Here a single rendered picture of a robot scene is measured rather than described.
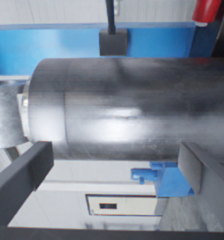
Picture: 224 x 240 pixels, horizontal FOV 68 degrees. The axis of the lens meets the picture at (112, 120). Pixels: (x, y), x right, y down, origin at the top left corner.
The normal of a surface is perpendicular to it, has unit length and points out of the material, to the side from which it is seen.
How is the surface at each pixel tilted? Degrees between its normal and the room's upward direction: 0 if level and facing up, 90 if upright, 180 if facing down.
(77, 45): 90
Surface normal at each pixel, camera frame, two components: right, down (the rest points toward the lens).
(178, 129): -0.03, 0.34
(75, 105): -0.03, 0.02
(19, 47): -0.03, 0.59
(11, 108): 0.65, 0.25
